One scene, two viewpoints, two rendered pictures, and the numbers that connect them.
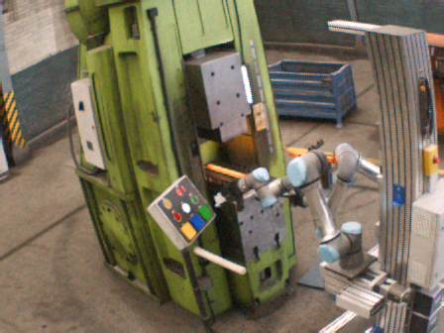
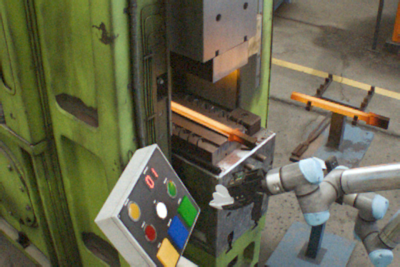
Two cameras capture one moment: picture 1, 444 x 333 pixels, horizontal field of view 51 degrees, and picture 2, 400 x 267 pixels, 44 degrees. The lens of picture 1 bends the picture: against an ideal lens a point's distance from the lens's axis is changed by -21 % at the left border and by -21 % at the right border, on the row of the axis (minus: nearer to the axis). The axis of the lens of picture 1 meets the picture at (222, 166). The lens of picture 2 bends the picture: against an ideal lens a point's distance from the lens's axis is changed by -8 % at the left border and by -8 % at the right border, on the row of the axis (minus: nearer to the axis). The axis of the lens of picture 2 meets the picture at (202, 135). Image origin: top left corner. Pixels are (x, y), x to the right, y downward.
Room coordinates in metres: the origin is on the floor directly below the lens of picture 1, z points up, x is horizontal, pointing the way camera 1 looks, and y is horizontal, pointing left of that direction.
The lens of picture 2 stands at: (1.65, 0.38, 2.16)
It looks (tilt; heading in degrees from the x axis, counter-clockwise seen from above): 35 degrees down; 346
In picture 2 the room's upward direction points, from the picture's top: straight up
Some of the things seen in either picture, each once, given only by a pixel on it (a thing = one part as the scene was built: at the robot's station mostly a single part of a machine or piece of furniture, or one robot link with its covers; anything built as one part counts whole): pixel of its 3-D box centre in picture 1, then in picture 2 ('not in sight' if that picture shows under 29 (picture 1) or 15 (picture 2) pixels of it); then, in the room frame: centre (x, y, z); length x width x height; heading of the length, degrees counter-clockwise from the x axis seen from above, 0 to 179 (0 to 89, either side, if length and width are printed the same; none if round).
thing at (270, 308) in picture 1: (267, 303); not in sight; (3.19, -0.13, 0.01); 0.58 x 0.39 x 0.01; 126
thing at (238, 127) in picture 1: (211, 124); (186, 44); (3.40, 0.02, 1.32); 0.42 x 0.20 x 0.10; 36
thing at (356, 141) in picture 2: (327, 187); (334, 145); (3.37, -0.67, 0.75); 0.40 x 0.30 x 0.02; 135
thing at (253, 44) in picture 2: (259, 116); (252, 36); (3.52, -0.29, 1.27); 0.09 x 0.02 x 0.17; 126
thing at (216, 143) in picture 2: (221, 177); (186, 125); (3.40, 0.02, 0.96); 0.42 x 0.20 x 0.09; 36
